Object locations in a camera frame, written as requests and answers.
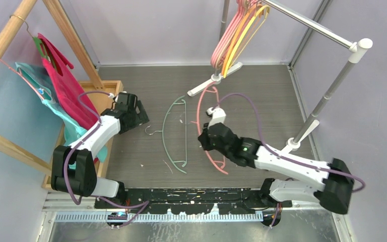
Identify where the thin pink wire hanger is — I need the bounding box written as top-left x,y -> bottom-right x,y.
175,87 -> 229,177

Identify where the beige plastic hanger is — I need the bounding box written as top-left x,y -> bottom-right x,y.
215,0 -> 261,71

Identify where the yellow wire hanger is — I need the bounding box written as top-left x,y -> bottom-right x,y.
221,3 -> 271,78

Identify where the thick pink plastic hanger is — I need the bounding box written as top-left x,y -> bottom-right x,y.
210,1 -> 257,69

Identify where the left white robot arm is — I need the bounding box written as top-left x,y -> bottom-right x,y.
50,92 -> 149,208

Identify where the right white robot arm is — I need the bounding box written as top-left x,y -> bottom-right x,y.
198,123 -> 354,214

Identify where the red garment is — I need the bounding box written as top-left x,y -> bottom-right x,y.
37,33 -> 98,130

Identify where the teal garment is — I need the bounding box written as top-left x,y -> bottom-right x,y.
15,62 -> 109,163

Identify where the green hanger on rack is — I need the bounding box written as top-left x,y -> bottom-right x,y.
9,14 -> 60,72

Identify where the pink hanger on wooden rack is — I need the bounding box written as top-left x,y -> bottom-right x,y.
0,58 -> 51,101

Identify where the wooden clothes rack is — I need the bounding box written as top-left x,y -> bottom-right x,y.
0,0 -> 105,177

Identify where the metal clothes rack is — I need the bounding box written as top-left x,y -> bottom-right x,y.
187,1 -> 373,153

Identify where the green wire hanger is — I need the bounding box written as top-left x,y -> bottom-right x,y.
145,95 -> 188,174

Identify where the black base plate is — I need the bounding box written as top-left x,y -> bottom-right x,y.
109,188 -> 276,215

